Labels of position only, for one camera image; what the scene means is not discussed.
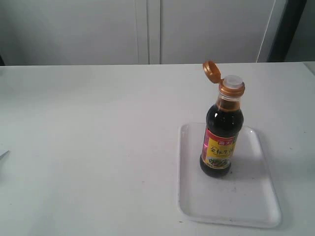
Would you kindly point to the dark vertical post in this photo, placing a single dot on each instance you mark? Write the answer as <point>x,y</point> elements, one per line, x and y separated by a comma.
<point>290,19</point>

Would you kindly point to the soy sauce bottle gold cap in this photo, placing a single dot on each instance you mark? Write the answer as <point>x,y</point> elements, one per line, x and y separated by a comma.
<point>224,121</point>

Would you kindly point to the white plastic tray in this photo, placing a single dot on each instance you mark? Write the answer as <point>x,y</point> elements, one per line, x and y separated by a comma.
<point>243,197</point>

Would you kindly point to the white cabinet with doors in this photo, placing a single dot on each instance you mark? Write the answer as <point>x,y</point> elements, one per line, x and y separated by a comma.
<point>86,32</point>

